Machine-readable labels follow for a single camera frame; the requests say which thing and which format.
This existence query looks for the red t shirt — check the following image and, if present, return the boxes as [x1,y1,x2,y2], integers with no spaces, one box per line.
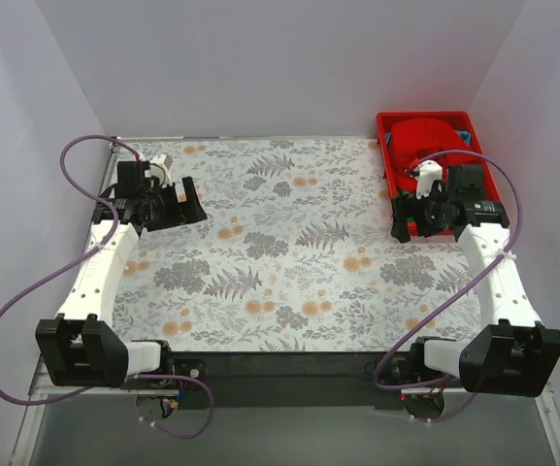
[388,117,468,191]

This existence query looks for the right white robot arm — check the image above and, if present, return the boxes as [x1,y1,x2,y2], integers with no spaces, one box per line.
[392,160,560,397]

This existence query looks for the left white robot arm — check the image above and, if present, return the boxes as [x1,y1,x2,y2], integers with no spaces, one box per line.
[35,154,207,388]

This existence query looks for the green t shirt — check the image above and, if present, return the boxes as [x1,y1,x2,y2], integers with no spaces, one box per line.
[397,192,421,236]

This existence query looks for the red plastic bin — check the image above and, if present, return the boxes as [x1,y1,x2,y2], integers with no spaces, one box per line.
[375,111,510,242]

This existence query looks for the blue t shirt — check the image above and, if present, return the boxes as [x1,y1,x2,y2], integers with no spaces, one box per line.
[456,130,473,147]

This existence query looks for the floral table mat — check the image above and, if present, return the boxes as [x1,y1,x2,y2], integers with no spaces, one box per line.
[107,139,480,351]

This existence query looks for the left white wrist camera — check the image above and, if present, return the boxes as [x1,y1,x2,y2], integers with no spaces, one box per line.
[149,153,173,187]

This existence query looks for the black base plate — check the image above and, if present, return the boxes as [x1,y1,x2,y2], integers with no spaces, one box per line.
[118,351,468,412]

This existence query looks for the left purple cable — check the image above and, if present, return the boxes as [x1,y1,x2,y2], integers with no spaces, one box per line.
[0,134,215,441]

